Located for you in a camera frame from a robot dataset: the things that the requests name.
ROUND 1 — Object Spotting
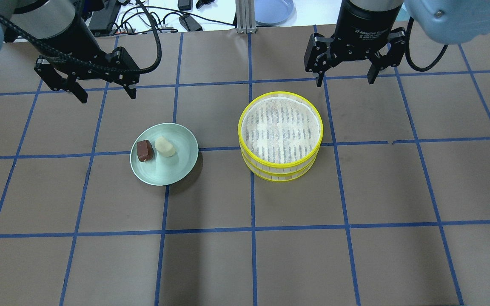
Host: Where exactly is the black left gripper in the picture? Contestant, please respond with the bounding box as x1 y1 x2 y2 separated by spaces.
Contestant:
34 16 140 103

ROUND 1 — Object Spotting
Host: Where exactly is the white steamer mesh liner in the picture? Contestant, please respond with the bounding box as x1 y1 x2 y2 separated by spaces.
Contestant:
242 96 319 164

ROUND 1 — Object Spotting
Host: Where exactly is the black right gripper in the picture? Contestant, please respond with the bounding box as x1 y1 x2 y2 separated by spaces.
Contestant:
305 0 406 88

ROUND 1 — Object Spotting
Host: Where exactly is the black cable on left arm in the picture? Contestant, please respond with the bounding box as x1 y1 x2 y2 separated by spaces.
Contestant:
0 0 162 75

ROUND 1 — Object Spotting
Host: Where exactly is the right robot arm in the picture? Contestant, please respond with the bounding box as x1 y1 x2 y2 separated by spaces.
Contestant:
304 0 490 86

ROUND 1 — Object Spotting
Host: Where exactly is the yellow steamer layer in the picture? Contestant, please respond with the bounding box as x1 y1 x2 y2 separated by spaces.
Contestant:
238 91 324 168
241 150 319 182

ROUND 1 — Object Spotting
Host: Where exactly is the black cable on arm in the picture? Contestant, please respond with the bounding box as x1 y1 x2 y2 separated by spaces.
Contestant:
405 17 449 72
0 0 162 75

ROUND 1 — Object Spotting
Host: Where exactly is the white bun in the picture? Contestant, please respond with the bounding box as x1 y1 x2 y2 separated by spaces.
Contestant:
155 136 177 158

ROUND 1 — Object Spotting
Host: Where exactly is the black device on desk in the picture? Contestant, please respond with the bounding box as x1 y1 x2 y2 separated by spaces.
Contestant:
88 0 121 36

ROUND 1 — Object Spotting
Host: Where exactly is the yellow bottom steamer layer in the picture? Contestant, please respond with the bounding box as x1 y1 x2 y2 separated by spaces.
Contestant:
241 150 319 182

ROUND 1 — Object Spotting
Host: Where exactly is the brown bun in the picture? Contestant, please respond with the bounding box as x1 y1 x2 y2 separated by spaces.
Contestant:
136 139 155 162

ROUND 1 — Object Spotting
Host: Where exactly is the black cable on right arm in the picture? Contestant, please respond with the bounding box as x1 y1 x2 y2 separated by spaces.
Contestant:
405 17 449 72

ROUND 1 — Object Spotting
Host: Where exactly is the black power adapter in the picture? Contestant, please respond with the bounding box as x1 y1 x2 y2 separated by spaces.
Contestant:
178 14 203 32

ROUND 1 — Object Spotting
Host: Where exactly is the light green plate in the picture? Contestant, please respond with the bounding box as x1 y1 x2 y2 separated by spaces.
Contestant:
129 123 199 186

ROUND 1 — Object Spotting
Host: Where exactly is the yellow top steamer layer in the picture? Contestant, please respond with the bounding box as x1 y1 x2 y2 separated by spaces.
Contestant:
238 91 324 168

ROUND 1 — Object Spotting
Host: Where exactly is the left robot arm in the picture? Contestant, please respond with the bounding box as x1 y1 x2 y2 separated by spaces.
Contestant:
0 0 140 103

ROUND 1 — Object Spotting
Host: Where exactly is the aluminium frame post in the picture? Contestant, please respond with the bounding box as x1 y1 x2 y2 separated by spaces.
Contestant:
235 0 257 34

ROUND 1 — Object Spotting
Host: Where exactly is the blue plate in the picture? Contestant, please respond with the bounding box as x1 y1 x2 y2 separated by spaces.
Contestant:
254 0 294 26

